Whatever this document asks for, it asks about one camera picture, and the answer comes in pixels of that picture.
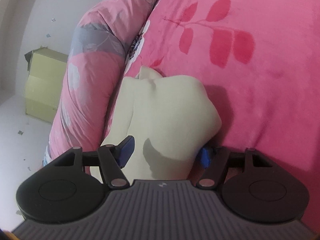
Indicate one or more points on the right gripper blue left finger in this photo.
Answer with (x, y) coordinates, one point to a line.
(112, 158)

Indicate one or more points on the hot pink floral bedsheet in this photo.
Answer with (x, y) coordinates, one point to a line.
(259, 63)

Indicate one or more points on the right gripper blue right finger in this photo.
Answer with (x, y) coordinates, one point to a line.
(214, 160)

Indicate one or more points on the pink floral rolled duvet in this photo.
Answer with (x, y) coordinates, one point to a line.
(96, 61)

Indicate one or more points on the pale yellow wardrobe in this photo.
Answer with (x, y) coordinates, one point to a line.
(46, 69)

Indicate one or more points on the beige zip jacket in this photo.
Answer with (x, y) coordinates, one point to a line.
(170, 118)

